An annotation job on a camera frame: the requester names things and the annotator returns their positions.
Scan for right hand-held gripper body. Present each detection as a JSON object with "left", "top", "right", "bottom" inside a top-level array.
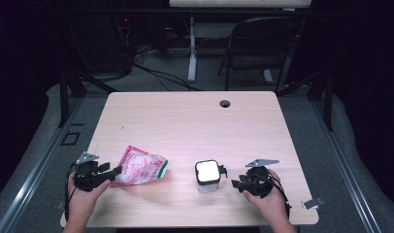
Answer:
[{"left": 245, "top": 158, "right": 280, "bottom": 199}]

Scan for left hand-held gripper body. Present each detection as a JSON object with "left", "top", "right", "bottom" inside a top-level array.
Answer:
[{"left": 73, "top": 151, "right": 104, "bottom": 192}]

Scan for pink and white plastic bag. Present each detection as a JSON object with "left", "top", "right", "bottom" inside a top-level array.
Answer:
[{"left": 110, "top": 145, "right": 170, "bottom": 188}]

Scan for person's right hand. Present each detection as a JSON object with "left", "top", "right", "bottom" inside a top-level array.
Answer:
[{"left": 243, "top": 169, "right": 290, "bottom": 223}]

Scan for person's left hand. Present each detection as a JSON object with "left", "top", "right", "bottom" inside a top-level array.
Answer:
[{"left": 67, "top": 173, "right": 112, "bottom": 224}]

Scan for black metal stand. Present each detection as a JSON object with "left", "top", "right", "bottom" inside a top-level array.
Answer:
[
  {"left": 57, "top": 68, "right": 119, "bottom": 128},
  {"left": 276, "top": 68, "right": 335, "bottom": 132}
]

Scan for dark computer tower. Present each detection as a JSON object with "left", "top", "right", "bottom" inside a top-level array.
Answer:
[{"left": 67, "top": 13, "right": 135, "bottom": 74}]

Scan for white desk leg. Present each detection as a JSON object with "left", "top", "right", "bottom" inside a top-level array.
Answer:
[{"left": 186, "top": 17, "right": 199, "bottom": 83}]

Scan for black folding chair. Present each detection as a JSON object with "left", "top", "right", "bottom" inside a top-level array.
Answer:
[{"left": 217, "top": 16, "right": 305, "bottom": 95}]

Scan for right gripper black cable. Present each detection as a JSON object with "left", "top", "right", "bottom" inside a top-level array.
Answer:
[{"left": 265, "top": 176, "right": 292, "bottom": 218}]

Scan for metal floor rail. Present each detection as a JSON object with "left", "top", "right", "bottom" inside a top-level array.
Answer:
[
  {"left": 310, "top": 96, "right": 383, "bottom": 233},
  {"left": 0, "top": 96, "right": 86, "bottom": 233}
]

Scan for black floor cables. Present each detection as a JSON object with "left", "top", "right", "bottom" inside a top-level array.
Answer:
[{"left": 132, "top": 45, "right": 203, "bottom": 92}]

